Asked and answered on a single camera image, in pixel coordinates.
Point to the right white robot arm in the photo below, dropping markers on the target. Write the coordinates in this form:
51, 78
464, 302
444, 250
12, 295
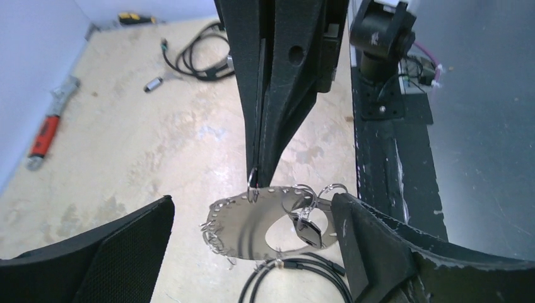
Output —
382, 32

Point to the yellow black screwdriver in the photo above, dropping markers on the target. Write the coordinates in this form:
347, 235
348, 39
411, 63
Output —
128, 18

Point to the black key tag by cable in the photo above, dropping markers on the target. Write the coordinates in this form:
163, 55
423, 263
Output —
153, 84

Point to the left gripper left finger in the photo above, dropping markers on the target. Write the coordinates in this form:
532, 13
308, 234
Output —
116, 262

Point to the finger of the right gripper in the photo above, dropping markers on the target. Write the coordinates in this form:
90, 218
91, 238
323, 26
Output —
245, 26
302, 49

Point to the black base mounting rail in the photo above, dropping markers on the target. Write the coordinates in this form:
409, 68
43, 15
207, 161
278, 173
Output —
394, 164

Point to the red handled adjustable wrench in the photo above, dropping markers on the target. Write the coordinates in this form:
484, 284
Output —
47, 131

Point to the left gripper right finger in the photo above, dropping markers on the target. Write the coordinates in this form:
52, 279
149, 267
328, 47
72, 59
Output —
389, 261

